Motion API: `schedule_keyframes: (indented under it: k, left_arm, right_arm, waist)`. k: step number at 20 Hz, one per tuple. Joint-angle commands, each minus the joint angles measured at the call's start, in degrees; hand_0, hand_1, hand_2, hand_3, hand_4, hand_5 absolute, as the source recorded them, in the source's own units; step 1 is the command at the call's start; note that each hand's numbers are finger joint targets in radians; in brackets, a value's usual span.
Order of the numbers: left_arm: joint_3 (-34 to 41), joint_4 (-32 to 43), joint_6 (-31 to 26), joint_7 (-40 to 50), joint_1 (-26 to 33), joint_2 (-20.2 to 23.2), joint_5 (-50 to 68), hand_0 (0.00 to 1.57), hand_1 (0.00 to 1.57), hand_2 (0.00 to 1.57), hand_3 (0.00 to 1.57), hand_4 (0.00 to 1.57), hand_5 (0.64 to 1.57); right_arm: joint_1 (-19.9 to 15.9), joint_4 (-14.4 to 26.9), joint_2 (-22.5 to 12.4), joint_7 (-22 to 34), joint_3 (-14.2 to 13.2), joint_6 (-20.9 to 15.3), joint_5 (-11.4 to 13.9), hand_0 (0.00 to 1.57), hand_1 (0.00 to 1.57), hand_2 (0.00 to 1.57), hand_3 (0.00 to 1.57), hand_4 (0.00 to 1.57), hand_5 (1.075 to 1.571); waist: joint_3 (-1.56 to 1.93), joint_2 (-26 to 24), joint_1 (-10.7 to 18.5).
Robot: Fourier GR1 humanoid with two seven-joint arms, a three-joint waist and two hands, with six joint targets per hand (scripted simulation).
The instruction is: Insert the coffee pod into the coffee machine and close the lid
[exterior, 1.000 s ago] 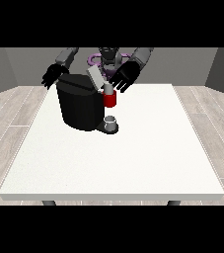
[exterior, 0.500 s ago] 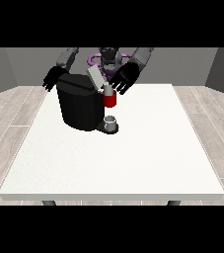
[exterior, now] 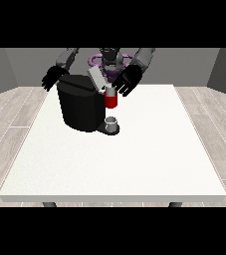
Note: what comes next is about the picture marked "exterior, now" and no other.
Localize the small grey cup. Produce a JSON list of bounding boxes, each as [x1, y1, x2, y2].
[[104, 116, 119, 132]]

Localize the red pod holder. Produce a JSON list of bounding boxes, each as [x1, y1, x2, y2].
[[103, 92, 118, 110]]

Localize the pale grey machine lid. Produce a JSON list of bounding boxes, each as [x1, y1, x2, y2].
[[87, 65, 109, 93]]

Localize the small grey coffee pod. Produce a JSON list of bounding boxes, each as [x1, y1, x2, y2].
[[104, 85, 116, 97]]

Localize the grey robot trunk purple rings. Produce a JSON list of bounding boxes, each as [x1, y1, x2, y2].
[[88, 48, 134, 83]]

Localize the black coffee machine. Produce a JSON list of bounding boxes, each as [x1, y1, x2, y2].
[[56, 73, 120, 136]]

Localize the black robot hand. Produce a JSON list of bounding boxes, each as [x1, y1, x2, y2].
[[112, 64, 144, 99], [41, 65, 70, 93]]

